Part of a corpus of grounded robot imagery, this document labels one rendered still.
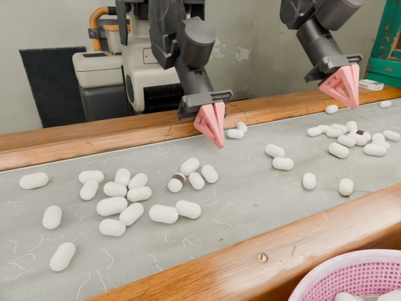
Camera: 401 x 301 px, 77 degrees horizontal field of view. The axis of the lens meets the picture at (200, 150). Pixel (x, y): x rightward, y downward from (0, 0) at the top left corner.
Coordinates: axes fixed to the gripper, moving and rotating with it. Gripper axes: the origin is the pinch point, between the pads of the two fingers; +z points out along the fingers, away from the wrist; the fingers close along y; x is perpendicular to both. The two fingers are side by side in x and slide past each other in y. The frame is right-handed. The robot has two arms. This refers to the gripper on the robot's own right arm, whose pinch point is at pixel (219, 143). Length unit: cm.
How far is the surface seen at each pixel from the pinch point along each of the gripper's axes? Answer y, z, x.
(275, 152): 8.0, 5.2, -3.1
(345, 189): 10.2, 15.2, -10.5
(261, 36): 149, -152, 118
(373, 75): 72, -18, 12
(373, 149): 25.1, 10.2, -6.7
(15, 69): -66, -144, 130
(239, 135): 6.4, -2.1, 3.0
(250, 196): -1.9, 11.6, -6.1
